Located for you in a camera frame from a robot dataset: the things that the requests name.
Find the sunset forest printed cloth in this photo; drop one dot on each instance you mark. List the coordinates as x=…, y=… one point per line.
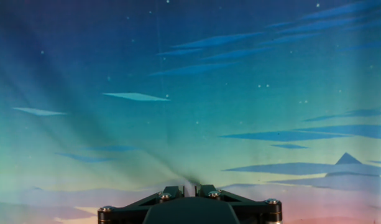
x=177, y=93

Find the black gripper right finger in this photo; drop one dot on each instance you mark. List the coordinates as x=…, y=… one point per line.
x=255, y=211

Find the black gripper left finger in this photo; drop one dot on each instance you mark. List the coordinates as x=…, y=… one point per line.
x=131, y=211

